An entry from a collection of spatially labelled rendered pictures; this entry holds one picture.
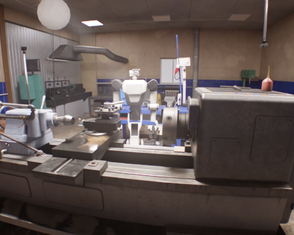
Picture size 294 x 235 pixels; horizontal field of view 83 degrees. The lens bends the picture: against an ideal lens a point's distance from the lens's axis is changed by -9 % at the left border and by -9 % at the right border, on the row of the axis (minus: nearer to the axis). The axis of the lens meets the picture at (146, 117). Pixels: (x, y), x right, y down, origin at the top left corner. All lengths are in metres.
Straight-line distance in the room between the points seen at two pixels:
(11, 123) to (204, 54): 7.62
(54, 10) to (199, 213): 4.68
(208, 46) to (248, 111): 7.48
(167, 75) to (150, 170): 7.54
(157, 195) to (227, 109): 0.65
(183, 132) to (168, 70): 7.47
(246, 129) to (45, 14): 4.63
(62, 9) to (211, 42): 5.87
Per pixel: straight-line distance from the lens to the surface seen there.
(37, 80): 5.55
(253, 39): 8.93
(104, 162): 1.23
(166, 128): 1.13
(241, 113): 1.03
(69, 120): 1.45
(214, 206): 1.24
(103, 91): 5.80
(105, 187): 1.25
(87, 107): 7.41
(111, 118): 1.49
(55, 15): 4.93
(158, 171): 1.19
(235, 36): 8.73
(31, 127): 1.54
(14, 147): 1.71
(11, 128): 1.76
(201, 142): 1.03
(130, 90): 2.10
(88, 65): 9.19
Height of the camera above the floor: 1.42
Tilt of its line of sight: 13 degrees down
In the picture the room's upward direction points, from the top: straight up
